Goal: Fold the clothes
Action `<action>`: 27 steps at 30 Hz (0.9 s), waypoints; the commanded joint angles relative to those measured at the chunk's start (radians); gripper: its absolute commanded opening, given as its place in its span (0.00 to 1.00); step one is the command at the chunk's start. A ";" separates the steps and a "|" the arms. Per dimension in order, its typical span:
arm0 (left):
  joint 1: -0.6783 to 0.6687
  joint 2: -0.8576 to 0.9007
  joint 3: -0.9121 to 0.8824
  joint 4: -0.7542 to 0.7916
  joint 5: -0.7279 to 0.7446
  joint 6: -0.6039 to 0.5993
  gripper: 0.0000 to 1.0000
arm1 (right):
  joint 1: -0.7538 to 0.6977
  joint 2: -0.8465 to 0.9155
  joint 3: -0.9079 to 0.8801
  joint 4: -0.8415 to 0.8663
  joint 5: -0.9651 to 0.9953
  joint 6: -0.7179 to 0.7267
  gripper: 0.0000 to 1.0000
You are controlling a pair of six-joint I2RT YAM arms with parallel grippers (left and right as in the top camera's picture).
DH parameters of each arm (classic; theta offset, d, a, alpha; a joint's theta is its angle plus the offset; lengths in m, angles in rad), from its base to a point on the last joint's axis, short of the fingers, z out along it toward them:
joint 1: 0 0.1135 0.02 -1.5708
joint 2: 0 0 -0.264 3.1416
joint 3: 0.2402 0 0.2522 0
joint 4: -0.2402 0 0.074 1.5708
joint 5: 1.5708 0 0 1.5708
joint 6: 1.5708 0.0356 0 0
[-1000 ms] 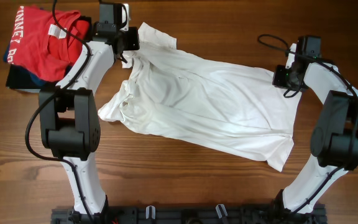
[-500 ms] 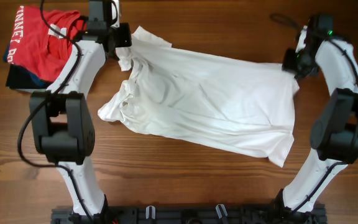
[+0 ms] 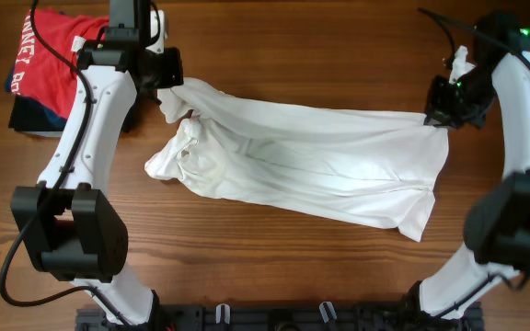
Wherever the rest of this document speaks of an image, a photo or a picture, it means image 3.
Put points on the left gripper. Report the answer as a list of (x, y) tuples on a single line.
[(164, 69)]

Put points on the red folded t-shirt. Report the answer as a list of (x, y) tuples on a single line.
[(38, 74)]

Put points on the black folded garment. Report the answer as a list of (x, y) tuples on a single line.
[(127, 124)]

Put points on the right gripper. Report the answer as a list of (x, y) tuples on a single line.
[(441, 107)]

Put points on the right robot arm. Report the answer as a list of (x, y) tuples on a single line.
[(496, 236)]

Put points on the blue folded garment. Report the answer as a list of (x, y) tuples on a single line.
[(28, 115)]

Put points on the white t-shirt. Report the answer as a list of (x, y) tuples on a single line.
[(373, 168)]

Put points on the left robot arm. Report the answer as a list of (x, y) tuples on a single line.
[(65, 221)]

